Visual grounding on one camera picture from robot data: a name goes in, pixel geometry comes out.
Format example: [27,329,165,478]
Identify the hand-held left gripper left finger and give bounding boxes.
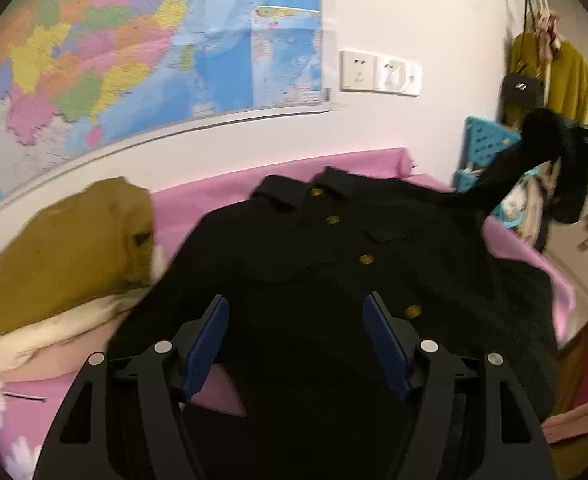
[34,295,231,480]

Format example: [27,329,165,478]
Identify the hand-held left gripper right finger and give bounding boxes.
[363,290,560,480]

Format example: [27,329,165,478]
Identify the black button jacket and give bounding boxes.
[108,107,588,480]

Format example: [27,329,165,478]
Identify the pile of printed clothes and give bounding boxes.
[494,160,588,286]

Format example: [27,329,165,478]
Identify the mustard hanging garment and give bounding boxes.
[506,30,588,126]

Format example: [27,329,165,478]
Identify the black hanging bag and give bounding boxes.
[499,74,545,126]

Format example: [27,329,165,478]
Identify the blue perforated plastic basket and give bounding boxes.
[454,116,525,193]

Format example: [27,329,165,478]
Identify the floral garment on hanger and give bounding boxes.
[524,0,566,63]

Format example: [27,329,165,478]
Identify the pale pink folded cloth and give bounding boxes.
[0,320,122,387]

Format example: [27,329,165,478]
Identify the pink printed blanket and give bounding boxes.
[0,147,575,480]

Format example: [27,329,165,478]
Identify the cream folded cloth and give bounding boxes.
[0,245,169,376]

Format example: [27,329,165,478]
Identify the olive folded garment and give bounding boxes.
[0,176,157,343]

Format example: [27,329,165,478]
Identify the white wall sockets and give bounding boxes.
[375,55,421,97]

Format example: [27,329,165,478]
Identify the white square wall socket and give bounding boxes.
[340,50,377,92]

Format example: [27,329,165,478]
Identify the colourful wall map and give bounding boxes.
[0,0,337,216]

